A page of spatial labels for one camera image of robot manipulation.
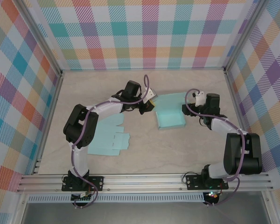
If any light blue paper box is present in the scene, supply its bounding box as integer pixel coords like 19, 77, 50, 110
87, 113, 131, 157
154, 92, 187, 131

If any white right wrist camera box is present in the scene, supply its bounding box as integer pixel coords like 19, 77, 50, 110
192, 91, 205, 107

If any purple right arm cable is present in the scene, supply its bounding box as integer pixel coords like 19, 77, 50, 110
184, 88, 247, 207

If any small controller board with LEDs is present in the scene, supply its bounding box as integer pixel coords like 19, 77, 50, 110
204, 190, 221, 202

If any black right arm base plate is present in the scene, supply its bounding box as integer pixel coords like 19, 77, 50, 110
185, 174, 230, 191

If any aluminium side rail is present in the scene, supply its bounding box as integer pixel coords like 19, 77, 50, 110
32, 71, 64, 175
224, 69, 259, 174

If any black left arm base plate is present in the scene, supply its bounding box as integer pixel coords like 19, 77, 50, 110
61, 175, 105, 192

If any aluminium frame post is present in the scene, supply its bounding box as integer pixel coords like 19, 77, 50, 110
18, 0, 64, 77
224, 0, 265, 73

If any grey metal base panel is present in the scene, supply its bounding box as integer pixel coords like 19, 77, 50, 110
21, 202, 271, 224

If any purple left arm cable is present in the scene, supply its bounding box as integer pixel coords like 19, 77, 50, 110
70, 74, 152, 210

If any aluminium mounting rail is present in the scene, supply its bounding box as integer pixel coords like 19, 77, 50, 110
16, 173, 274, 194

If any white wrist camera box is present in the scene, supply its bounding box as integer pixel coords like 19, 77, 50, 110
141, 87, 157, 101
192, 91, 205, 107

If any white slotted cable duct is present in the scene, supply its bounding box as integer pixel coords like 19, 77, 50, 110
28, 195, 205, 203

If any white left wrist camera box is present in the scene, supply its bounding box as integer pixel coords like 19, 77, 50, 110
141, 87, 157, 101

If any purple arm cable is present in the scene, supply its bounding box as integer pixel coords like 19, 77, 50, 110
184, 88, 247, 207
70, 74, 152, 210

